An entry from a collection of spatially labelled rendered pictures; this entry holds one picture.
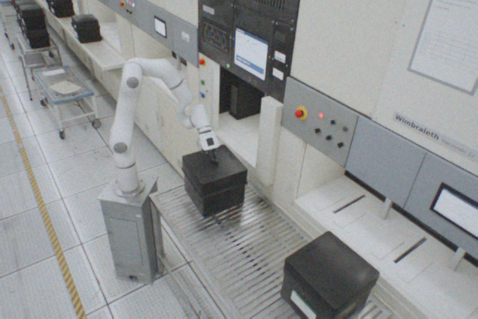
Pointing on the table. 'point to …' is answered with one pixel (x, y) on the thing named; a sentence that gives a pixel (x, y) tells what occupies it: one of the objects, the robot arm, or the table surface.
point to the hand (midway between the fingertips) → (213, 158)
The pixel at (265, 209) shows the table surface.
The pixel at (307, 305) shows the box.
